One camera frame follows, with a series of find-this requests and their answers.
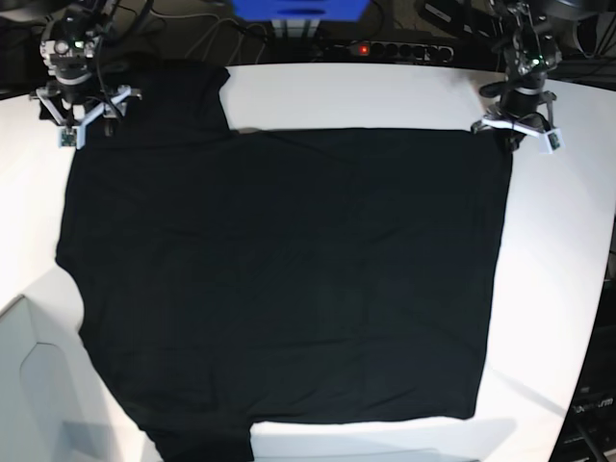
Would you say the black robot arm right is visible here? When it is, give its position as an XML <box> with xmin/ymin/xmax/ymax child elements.
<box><xmin>29</xmin><ymin>1</ymin><xmax>141</xmax><ymax>149</ymax></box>

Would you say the black power strip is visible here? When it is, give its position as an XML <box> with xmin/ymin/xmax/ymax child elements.
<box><xmin>312</xmin><ymin>41</ymin><xmax>456</xmax><ymax>64</ymax></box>

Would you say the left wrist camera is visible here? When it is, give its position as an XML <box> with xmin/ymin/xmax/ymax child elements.
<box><xmin>539</xmin><ymin>128</ymin><xmax>565</xmax><ymax>154</ymax></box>

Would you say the black T-shirt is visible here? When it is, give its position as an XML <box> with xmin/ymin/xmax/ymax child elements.
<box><xmin>56</xmin><ymin>64</ymin><xmax>512</xmax><ymax>461</ymax></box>

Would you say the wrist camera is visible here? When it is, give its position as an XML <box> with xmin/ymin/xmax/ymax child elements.
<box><xmin>58</xmin><ymin>125</ymin><xmax>87</xmax><ymax>149</ymax></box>
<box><xmin>539</xmin><ymin>128</ymin><xmax>565</xmax><ymax>154</ymax></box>

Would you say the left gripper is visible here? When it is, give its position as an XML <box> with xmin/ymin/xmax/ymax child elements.
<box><xmin>471</xmin><ymin>76</ymin><xmax>556</xmax><ymax>152</ymax></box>

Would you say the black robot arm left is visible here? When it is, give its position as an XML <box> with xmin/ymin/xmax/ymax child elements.
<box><xmin>471</xmin><ymin>1</ymin><xmax>564</xmax><ymax>154</ymax></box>

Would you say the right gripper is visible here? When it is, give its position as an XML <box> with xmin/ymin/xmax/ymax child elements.
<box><xmin>29</xmin><ymin>71</ymin><xmax>142</xmax><ymax>138</ymax></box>

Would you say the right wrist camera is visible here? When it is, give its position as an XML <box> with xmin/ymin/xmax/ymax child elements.
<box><xmin>58</xmin><ymin>125</ymin><xmax>87</xmax><ymax>149</ymax></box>

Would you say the blue box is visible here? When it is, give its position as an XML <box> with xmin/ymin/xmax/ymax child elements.
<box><xmin>231</xmin><ymin>0</ymin><xmax>370</xmax><ymax>21</ymax></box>

